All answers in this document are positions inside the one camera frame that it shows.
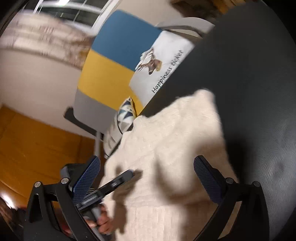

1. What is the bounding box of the cream knit sweater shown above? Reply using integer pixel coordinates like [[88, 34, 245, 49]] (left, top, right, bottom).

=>
[[102, 89, 235, 240]]

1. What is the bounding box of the person left hand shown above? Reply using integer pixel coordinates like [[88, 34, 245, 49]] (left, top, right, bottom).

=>
[[84, 203, 113, 235]]

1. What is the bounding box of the triangle pattern pillow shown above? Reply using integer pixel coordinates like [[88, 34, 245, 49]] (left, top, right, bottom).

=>
[[103, 97, 137, 158]]

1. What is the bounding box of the white deer print pillow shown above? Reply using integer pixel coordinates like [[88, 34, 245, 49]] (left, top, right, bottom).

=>
[[129, 31, 195, 106]]

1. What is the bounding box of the grey yellow blue sofa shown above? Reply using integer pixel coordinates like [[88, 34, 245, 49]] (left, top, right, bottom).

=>
[[64, 10, 214, 137]]

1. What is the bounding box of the beige left curtain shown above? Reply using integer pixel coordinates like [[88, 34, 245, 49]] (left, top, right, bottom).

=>
[[1, 13, 94, 69]]

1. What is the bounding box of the back window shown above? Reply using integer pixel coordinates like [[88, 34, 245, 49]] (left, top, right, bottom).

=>
[[22, 0, 120, 36]]

